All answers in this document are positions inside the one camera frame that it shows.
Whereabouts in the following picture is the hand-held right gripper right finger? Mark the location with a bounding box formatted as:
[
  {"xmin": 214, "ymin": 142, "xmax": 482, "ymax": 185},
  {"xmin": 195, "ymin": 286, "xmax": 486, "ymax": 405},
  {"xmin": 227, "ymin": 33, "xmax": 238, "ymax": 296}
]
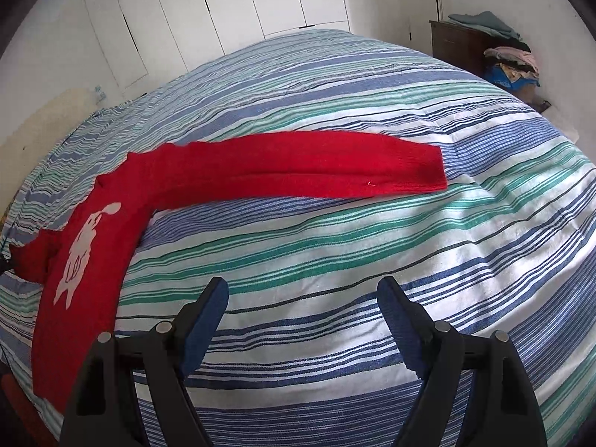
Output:
[{"xmin": 377, "ymin": 277, "xmax": 548, "ymax": 447}]

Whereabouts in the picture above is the red knitted sweater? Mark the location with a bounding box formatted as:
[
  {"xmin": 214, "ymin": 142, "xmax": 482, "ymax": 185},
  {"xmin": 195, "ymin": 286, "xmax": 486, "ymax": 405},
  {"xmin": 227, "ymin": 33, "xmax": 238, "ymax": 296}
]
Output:
[{"xmin": 9, "ymin": 131, "xmax": 448, "ymax": 410}]

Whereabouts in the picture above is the beige headboard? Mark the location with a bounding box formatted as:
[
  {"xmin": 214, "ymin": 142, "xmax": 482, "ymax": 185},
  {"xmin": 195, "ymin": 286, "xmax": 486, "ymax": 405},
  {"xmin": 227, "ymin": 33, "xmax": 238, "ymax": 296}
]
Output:
[{"xmin": 0, "ymin": 88, "xmax": 101, "ymax": 215}]

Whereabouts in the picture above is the brown wooden dresser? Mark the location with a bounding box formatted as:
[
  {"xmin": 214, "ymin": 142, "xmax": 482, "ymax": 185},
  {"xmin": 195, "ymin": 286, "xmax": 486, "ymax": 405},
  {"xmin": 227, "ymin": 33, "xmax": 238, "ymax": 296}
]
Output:
[{"xmin": 429, "ymin": 19, "xmax": 494, "ymax": 80}]

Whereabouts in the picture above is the green folded cloth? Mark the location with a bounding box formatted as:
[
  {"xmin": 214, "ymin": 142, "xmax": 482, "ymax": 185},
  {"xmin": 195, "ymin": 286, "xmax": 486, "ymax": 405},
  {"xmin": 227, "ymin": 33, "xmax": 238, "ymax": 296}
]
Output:
[{"xmin": 448, "ymin": 10, "xmax": 522, "ymax": 40}]

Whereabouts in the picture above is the white wardrobe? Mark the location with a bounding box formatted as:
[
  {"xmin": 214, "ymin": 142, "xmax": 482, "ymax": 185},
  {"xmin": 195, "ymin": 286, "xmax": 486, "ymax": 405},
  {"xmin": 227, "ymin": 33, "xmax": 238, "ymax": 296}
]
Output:
[{"xmin": 79, "ymin": 0, "xmax": 350, "ymax": 91}]

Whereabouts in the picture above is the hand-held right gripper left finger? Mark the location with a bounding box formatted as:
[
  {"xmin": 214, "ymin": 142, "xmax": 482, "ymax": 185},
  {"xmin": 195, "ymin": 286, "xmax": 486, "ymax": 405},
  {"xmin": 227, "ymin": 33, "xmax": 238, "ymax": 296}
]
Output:
[{"xmin": 58, "ymin": 277, "xmax": 230, "ymax": 447}]

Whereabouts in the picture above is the pile of mixed clothes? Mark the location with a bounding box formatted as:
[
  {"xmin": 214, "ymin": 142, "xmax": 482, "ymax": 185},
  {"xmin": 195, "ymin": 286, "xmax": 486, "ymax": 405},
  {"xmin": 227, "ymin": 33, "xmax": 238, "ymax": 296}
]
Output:
[{"xmin": 482, "ymin": 39, "xmax": 542, "ymax": 90}]

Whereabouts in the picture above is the striped bed blanket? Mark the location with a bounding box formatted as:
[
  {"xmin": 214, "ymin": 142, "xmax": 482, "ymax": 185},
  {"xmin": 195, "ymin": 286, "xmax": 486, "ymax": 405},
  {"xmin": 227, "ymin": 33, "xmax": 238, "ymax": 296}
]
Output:
[{"xmin": 0, "ymin": 28, "xmax": 596, "ymax": 447}]

